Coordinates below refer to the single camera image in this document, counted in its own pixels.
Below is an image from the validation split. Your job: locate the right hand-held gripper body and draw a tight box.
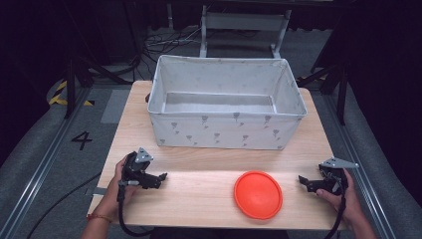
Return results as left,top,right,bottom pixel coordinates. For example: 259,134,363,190
311,156,360,196

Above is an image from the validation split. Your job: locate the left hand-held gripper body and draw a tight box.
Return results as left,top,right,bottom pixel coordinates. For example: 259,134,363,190
120,146,162,190

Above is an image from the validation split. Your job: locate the orange round flying disc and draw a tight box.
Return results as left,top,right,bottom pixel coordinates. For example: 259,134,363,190
233,170,284,221

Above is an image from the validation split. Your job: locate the white fabric storage box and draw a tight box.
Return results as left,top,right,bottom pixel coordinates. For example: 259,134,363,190
146,54,309,150

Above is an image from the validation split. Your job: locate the person's right hand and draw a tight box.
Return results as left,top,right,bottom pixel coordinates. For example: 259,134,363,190
316,168,366,227

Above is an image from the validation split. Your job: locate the person's left hand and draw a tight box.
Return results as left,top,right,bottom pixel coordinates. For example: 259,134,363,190
98,155,140,215

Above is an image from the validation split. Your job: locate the black tripod stand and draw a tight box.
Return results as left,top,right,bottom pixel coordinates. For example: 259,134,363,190
62,54,134,120
296,61,350,126

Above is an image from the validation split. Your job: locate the yellow and black floor tape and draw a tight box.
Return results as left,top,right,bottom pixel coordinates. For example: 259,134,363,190
48,80,96,108

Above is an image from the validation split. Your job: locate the grey metal stand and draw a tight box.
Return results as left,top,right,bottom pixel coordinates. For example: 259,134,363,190
198,4,293,60

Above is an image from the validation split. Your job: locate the grey metal floor rail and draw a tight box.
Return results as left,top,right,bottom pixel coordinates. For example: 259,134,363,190
321,93,396,239
0,85,95,239

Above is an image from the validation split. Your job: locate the right hand-held gripper black cable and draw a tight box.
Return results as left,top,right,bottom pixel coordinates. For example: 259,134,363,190
325,184,348,239

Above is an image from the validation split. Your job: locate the hand-held gripper black cable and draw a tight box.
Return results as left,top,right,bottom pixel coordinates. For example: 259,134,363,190
325,184,348,239
115,179,157,238

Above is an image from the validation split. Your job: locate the left hand-held gripper black cable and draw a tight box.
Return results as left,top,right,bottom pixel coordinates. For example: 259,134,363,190
115,179,157,238

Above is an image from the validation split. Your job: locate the red and gold bracelet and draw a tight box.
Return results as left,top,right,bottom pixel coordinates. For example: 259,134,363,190
86,213,113,223

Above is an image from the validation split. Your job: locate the thin black floor cable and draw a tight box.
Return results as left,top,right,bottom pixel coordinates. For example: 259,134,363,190
25,171,103,239

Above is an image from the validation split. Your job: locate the bundle of floor cables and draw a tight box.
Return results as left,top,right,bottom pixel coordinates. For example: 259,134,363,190
141,27,204,58

